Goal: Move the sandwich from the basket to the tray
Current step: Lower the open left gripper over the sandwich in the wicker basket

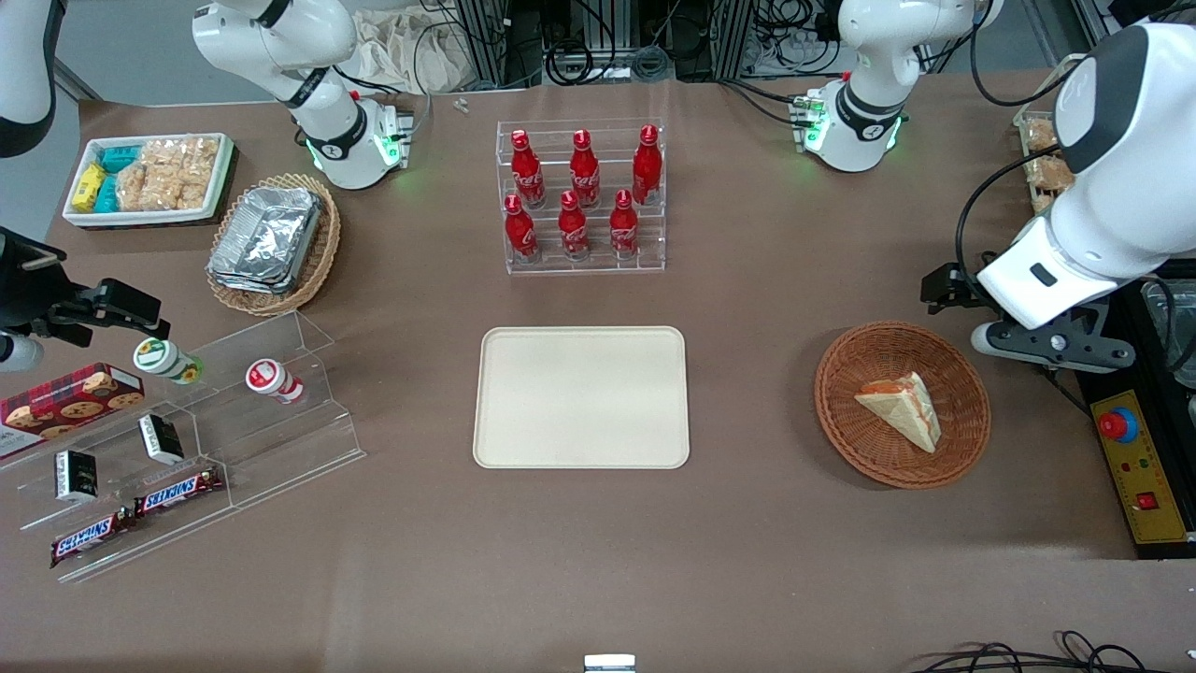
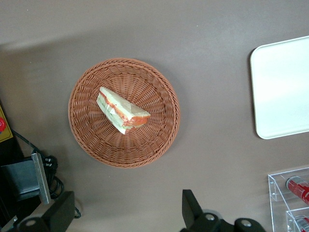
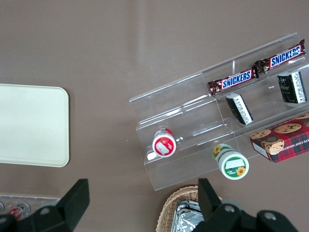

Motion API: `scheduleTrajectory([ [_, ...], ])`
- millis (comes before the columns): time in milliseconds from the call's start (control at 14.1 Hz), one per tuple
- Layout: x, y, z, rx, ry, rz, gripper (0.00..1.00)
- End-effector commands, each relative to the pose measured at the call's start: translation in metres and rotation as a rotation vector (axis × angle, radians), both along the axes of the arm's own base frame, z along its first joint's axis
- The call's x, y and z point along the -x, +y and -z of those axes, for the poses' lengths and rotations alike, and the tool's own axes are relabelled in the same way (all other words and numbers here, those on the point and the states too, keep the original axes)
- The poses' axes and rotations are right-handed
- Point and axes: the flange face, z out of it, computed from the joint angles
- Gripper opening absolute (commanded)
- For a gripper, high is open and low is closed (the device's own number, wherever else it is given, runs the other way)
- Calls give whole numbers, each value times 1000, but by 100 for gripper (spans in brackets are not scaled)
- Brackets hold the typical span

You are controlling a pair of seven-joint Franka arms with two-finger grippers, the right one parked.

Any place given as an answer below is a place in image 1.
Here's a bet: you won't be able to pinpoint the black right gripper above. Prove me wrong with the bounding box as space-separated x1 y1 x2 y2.
0 228 173 341

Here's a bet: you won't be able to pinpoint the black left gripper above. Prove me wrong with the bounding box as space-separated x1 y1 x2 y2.
920 264 984 315

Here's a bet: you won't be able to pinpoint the triangular sandwich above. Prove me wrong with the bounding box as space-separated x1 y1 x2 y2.
854 371 942 455

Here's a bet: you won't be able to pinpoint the brown wicker basket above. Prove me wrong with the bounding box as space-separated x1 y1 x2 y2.
813 321 992 491

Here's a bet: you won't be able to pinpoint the light oval wicker basket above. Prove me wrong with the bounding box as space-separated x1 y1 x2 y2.
205 172 343 318

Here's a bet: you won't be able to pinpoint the beige plastic tray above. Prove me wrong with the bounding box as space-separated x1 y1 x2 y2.
473 325 691 470

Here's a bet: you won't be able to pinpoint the green label yogurt bottle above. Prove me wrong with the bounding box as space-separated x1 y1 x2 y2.
132 337 205 386

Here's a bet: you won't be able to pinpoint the white rectangular bin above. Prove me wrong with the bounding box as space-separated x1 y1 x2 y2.
62 132 235 229

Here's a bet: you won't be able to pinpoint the red cookie box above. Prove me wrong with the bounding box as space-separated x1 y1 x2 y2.
0 362 147 460

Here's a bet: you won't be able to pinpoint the yellow snack pack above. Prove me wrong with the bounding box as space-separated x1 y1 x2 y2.
72 163 108 213

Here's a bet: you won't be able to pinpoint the small black white box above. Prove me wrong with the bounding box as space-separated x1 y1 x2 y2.
137 413 186 466
52 450 101 505

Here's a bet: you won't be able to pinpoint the clear rice cracker bag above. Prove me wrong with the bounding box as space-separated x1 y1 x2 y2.
115 136 221 213

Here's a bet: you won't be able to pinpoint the stack of foil containers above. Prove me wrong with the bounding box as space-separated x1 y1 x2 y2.
206 185 324 296

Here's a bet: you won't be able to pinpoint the red label yogurt bottle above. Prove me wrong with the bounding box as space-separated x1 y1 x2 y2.
245 359 306 406

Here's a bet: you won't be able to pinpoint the snickers bar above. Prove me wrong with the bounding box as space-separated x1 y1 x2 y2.
50 508 134 569
133 466 224 519

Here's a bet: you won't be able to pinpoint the clear acrylic stepped shelf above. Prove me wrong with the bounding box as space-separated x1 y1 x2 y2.
0 310 367 586

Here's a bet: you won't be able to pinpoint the clear glass container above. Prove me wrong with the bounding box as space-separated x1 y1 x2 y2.
1142 279 1196 367

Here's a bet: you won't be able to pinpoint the black appliance housing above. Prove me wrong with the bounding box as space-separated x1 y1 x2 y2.
1073 276 1196 562

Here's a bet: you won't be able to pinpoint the clear acrylic bottle rack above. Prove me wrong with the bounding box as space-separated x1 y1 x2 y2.
494 118 667 276

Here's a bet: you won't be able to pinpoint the yellow emergency stop box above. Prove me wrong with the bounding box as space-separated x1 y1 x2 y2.
1089 389 1193 546

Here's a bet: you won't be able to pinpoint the red cola bottle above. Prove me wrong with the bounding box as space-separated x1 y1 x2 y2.
504 193 541 265
558 190 591 262
632 124 663 207
510 129 547 210
609 189 640 260
569 129 601 209

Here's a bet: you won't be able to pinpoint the beige cloth bag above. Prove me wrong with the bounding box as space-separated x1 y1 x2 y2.
351 7 473 96

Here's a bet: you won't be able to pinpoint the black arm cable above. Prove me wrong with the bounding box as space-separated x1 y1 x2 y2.
954 142 1085 281

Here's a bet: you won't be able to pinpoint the white wire rack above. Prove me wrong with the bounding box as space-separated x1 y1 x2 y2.
1013 54 1089 218

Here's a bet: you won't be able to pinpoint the black base cables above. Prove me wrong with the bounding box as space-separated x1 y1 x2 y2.
718 79 816 128

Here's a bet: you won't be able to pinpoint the black floor cables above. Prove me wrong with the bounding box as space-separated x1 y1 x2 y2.
909 630 1180 673

